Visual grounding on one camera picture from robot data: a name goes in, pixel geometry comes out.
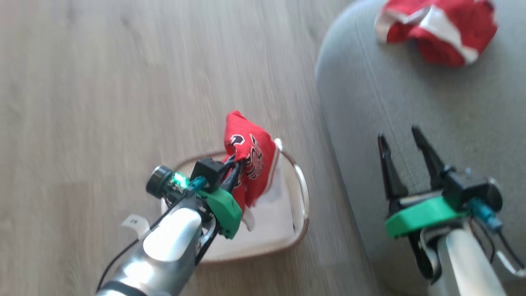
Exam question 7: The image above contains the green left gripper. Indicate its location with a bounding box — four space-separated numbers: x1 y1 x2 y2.
197 155 243 240

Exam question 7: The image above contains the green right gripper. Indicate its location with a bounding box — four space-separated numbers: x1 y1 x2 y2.
378 126 469 239

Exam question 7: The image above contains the red jersey with black logo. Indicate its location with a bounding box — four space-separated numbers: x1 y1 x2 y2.
221 110 284 231

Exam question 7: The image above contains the red white striped garment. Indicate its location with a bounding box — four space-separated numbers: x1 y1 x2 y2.
374 0 498 68

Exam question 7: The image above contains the grey sofa seat cushion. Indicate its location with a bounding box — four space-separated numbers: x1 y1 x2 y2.
316 0 526 296

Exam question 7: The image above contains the white basket with brown rim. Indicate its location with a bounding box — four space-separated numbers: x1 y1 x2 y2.
160 139 309 264

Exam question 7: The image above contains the white paper tag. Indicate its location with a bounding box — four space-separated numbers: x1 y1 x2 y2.
121 214 151 240

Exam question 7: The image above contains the black cable loop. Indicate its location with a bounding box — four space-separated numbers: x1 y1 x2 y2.
408 230 443 285

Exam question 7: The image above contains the thin black cable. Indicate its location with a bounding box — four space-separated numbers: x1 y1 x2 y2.
468 218 526 272
97 193 189 291

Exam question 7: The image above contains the white cable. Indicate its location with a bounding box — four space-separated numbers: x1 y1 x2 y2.
495 250 526 278

